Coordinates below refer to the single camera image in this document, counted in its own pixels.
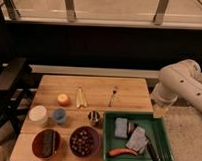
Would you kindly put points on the green plastic tray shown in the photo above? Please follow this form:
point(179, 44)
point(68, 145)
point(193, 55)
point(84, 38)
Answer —
point(155, 130)

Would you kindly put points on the white paper cup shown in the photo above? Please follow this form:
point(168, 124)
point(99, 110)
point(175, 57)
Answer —
point(38, 115)

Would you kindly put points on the small metal cup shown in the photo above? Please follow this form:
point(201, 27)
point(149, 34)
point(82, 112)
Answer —
point(94, 118)

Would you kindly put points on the dark rectangular eraser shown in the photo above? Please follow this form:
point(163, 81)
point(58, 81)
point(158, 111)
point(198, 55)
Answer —
point(47, 144)

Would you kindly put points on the black handled knife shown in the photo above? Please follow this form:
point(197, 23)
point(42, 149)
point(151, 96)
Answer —
point(151, 150)

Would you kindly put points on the grey folded cloth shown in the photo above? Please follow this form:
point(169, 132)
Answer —
point(138, 140)

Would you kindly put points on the dark bowl of nuts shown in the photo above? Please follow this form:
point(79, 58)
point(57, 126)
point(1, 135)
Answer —
point(84, 142)

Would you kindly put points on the orange fruit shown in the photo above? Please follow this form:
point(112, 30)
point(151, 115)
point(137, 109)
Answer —
point(63, 100)

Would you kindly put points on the dark metal fork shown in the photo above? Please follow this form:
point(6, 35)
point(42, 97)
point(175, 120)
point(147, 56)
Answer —
point(114, 91)

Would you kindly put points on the red bowl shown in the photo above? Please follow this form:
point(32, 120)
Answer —
point(37, 143)

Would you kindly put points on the dark side shelf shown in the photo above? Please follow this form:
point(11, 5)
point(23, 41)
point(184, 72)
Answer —
point(16, 81)

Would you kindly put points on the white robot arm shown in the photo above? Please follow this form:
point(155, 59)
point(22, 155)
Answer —
point(177, 80)

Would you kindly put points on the blue plastic cup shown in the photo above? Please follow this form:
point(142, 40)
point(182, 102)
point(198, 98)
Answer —
point(59, 116)

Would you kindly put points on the grey sponge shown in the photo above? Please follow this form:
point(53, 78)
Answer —
point(121, 128)

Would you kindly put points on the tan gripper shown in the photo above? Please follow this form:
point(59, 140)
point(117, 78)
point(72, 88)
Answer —
point(159, 111)

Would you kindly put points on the orange carrot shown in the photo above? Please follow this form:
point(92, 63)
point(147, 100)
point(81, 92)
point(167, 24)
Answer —
point(117, 152)

